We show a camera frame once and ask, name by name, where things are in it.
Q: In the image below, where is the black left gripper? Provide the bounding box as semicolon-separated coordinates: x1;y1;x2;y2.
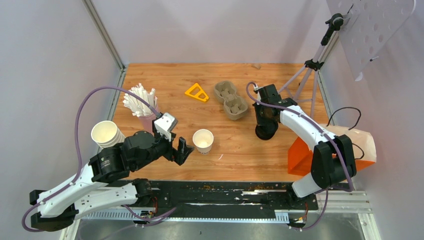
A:
134;119;196;171

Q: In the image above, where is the white paper coffee cup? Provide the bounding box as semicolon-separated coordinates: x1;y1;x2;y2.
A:
192;129;214;155

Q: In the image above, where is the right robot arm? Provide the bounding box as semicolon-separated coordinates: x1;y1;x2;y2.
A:
247;82;357;209

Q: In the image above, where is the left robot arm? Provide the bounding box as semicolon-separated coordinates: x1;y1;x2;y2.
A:
30;130;195;232

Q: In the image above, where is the stack of black lids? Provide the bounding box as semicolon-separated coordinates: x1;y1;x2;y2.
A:
255;122;278;141

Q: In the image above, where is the cardboard cup carrier stack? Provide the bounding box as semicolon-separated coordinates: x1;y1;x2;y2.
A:
214;80;249;121

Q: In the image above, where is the orange and white paper bag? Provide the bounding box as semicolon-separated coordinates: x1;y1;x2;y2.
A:
287;123;377;177

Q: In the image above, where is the yellow plastic triangle piece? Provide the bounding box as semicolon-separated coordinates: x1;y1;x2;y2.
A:
184;83;210;103

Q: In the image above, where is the pink cup of straws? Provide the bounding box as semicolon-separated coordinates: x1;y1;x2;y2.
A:
122;83;159;134

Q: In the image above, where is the stack of white paper cups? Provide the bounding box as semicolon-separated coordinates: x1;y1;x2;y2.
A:
90;120;125;149

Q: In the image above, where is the white perforated board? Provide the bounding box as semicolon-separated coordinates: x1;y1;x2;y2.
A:
326;0;417;81

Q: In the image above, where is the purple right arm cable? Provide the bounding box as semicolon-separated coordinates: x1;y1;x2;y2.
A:
245;81;355;194

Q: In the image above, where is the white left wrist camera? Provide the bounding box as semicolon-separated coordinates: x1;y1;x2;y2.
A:
152;112;178;142

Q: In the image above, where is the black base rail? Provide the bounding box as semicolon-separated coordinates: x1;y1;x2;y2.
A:
130;180;319;223

